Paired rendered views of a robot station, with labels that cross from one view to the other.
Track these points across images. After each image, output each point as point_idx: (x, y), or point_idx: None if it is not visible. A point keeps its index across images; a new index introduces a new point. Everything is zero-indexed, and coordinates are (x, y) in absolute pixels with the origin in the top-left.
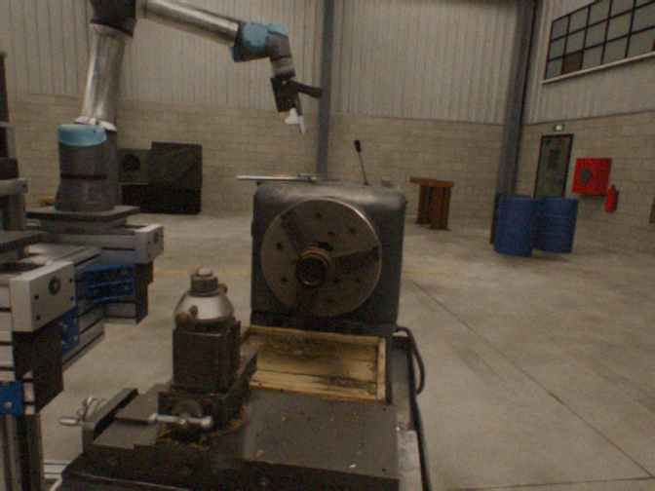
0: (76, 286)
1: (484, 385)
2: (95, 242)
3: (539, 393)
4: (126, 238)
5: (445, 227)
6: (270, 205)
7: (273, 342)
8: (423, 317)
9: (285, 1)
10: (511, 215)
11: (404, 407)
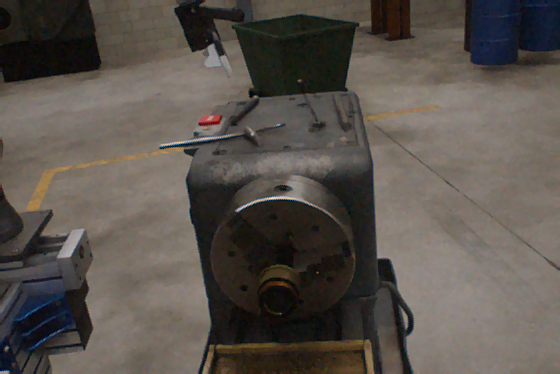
0: (10, 346)
1: (476, 264)
2: (13, 277)
3: (537, 263)
4: (48, 267)
5: (408, 34)
6: (208, 189)
7: (245, 365)
8: (396, 179)
9: None
10: (488, 15)
11: (395, 362)
